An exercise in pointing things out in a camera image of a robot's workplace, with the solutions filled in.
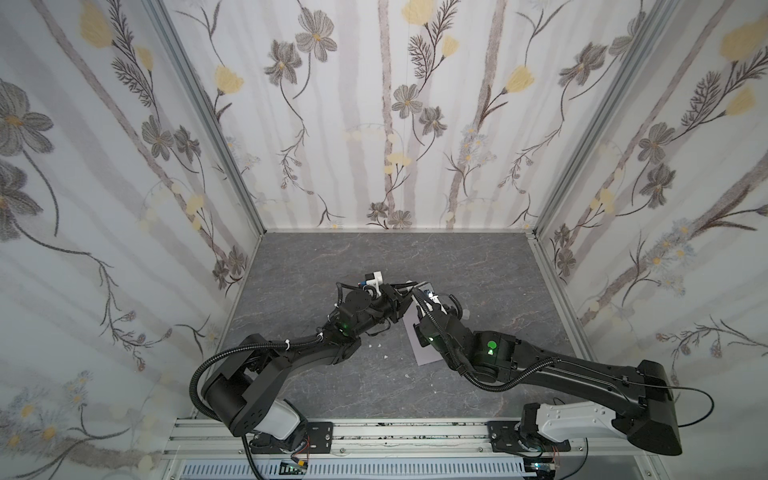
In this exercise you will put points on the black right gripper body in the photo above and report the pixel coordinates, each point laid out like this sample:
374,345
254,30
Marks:
429,309

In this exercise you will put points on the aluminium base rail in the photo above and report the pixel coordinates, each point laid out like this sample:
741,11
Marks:
349,439

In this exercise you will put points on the white slotted cable duct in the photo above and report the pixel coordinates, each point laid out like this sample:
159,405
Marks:
372,468

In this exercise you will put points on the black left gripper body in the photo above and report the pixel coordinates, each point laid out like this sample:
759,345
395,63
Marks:
396,297

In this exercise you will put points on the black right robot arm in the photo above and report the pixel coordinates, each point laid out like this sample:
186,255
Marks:
639,396

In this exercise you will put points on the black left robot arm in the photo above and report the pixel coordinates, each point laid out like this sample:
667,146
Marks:
239,387

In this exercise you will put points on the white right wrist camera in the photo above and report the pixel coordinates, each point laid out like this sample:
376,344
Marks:
449,303

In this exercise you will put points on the white glue stick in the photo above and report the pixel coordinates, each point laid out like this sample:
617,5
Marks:
425,287

